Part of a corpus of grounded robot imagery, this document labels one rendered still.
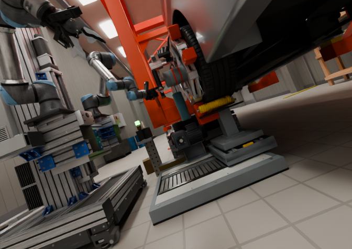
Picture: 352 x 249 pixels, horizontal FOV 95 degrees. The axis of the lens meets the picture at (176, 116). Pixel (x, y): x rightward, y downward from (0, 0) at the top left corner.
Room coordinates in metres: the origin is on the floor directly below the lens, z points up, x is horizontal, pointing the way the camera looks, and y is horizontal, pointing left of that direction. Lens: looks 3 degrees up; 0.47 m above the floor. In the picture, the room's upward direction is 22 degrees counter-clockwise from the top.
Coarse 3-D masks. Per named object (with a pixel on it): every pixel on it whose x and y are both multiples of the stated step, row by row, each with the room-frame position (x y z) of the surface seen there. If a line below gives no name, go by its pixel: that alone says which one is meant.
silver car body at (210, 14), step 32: (160, 0) 1.51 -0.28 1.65; (192, 0) 0.77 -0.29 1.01; (224, 0) 0.53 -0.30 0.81; (256, 0) 0.50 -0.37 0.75; (288, 0) 0.91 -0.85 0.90; (320, 0) 1.44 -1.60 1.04; (224, 32) 0.63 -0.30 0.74; (256, 32) 0.90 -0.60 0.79; (320, 32) 1.70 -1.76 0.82; (256, 64) 2.27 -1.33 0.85
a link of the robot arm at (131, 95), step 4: (136, 88) 1.26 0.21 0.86; (128, 92) 1.22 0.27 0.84; (132, 92) 1.22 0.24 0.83; (136, 92) 1.24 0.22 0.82; (140, 92) 1.27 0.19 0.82; (128, 96) 1.23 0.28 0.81; (132, 96) 1.21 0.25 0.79; (136, 96) 1.23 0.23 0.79; (140, 96) 1.27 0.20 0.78; (132, 100) 1.23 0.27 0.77
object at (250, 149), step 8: (264, 136) 1.20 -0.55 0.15; (272, 136) 1.10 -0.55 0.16; (248, 144) 1.09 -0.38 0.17; (256, 144) 1.09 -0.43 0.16; (264, 144) 1.09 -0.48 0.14; (272, 144) 1.09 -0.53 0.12; (216, 152) 1.28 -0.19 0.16; (224, 152) 1.24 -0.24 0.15; (232, 152) 1.09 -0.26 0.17; (240, 152) 1.09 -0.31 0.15; (248, 152) 1.09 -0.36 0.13; (256, 152) 1.09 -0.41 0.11; (224, 160) 1.13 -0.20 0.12; (232, 160) 1.08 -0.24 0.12; (240, 160) 1.09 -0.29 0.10
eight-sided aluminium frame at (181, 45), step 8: (176, 40) 1.21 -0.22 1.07; (176, 48) 1.10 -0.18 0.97; (184, 48) 1.07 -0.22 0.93; (184, 64) 1.06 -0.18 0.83; (192, 64) 1.06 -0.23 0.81; (192, 72) 1.06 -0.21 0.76; (192, 80) 1.09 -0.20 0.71; (184, 88) 1.56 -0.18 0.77; (192, 88) 1.13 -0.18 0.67; (200, 88) 1.15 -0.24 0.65; (192, 96) 1.47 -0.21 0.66; (200, 96) 1.20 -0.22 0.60; (192, 104) 1.38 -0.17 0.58
